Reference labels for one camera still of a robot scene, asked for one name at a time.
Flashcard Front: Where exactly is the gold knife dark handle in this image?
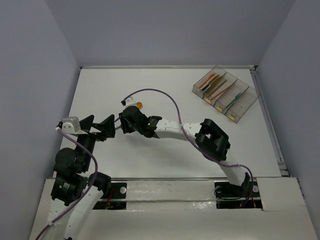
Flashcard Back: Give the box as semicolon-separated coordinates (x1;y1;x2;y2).
201;74;220;92

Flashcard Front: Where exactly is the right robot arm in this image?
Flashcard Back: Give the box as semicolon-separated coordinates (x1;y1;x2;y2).
119;105;250;196

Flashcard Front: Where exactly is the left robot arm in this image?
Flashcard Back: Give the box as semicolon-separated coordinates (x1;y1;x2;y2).
42;114;116;240

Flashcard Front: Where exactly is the orange spoon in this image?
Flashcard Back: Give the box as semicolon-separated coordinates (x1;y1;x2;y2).
136;102;143;110

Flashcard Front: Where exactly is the orange plastic knife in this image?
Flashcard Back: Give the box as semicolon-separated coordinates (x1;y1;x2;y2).
199;73;216;89

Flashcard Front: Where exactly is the orange-red chopstick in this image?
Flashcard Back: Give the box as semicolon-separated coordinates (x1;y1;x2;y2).
211;84;233;100

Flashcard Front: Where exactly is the clear compartment organizer box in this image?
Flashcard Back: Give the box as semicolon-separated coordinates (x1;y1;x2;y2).
192;65;260;123

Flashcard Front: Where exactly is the teal fork left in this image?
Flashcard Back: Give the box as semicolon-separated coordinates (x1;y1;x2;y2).
226;92;243;109

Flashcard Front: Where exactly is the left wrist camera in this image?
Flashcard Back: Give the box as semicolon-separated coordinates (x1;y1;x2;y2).
55;116;88;136

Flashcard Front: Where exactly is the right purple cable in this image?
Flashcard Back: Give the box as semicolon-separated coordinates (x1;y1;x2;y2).
121;88;253;208

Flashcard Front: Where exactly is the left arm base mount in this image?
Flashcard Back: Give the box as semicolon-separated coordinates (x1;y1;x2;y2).
93;181;127;210

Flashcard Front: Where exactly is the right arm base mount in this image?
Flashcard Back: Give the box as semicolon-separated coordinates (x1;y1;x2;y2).
213;180;263;210

